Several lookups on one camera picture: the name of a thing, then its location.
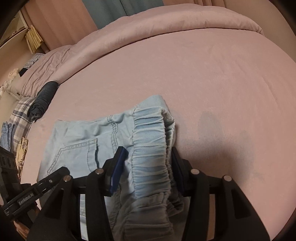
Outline light blue strawberry pants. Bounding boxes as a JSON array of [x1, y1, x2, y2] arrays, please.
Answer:
[[38, 95, 184, 240]]

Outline left human hand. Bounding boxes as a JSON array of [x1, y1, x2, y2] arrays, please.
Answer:
[[12, 207, 41, 240]]

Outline yellow floral garment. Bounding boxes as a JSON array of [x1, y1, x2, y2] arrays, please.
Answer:
[[16, 137, 29, 180]]

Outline blue folded garment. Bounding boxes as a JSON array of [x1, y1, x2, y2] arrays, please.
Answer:
[[1, 121, 15, 152]]

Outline plaid shirt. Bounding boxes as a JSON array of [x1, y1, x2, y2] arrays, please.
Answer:
[[9, 97, 35, 155]]

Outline dark folded garment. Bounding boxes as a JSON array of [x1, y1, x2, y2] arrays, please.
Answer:
[[27, 81, 59, 122]]

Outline pink pillow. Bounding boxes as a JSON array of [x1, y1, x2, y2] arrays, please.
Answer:
[[6, 74, 24, 100]]

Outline pink bed sheet mattress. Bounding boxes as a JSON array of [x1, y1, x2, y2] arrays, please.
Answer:
[[22, 29, 295, 238]]

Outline pink duvet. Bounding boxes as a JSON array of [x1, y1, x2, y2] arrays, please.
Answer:
[[13, 4, 263, 97]]

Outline yellow fringed lamp shade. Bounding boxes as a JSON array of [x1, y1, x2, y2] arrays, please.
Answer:
[[25, 25, 44, 54]]

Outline pink curtain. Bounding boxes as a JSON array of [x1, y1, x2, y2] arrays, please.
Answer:
[[23, 0, 227, 53]]

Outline teal curtain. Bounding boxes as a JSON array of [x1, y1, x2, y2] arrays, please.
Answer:
[[82, 0, 164, 29]]

